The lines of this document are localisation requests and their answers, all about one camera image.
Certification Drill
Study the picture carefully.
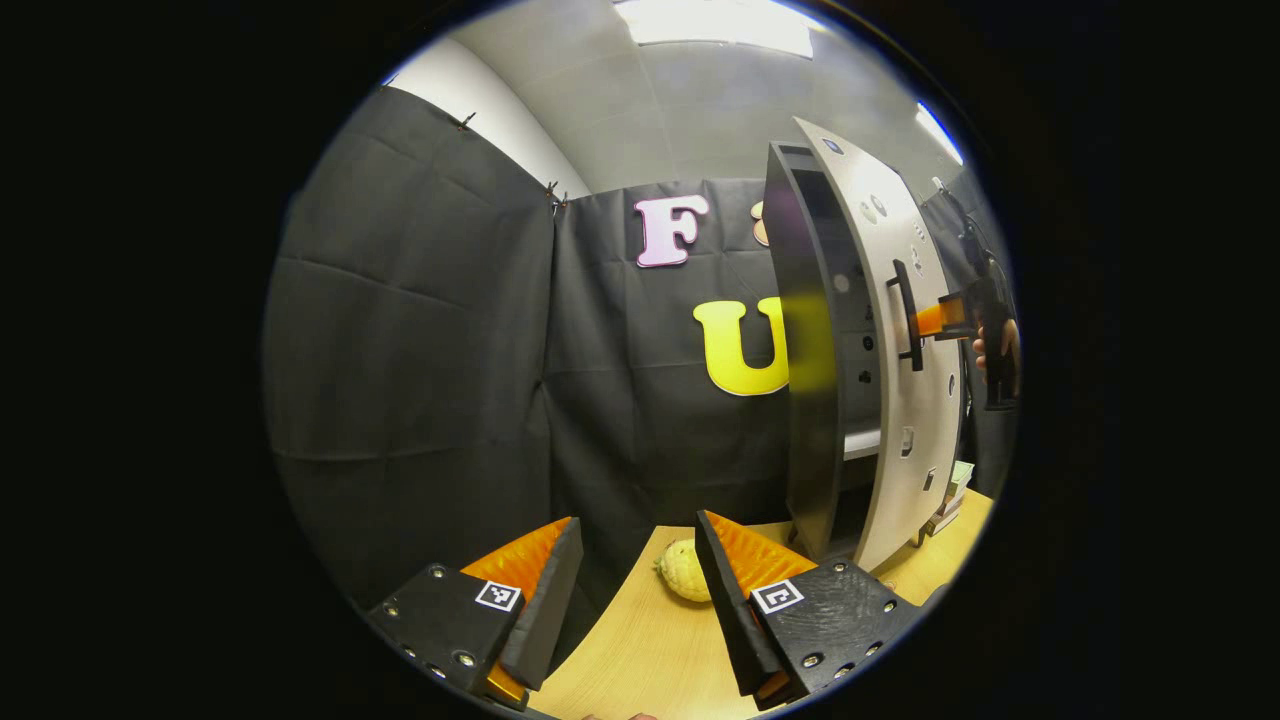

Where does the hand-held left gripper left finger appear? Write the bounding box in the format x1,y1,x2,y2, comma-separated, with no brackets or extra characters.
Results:
365,515,585,713

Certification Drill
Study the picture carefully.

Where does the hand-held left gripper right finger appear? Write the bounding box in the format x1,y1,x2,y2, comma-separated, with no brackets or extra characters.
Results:
695,510,923,711

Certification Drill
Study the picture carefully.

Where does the black door handle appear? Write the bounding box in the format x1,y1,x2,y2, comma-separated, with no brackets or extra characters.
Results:
886,258,926,373

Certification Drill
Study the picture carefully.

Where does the grey cabinet door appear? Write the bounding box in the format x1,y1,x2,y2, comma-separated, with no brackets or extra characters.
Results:
790,117,966,573

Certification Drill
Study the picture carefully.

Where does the dark grey cabinet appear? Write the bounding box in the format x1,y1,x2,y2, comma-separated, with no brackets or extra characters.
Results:
762,140,891,566

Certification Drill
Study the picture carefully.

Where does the yellow bumpy ball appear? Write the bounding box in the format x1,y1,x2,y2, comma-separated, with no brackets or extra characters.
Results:
655,538,713,604

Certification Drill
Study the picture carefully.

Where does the black backdrop cloth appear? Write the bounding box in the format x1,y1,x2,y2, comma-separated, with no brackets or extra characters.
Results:
262,85,1016,611

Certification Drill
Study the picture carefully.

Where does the large ceiling light panel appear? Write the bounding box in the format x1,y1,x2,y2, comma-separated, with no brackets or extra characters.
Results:
612,0,827,59

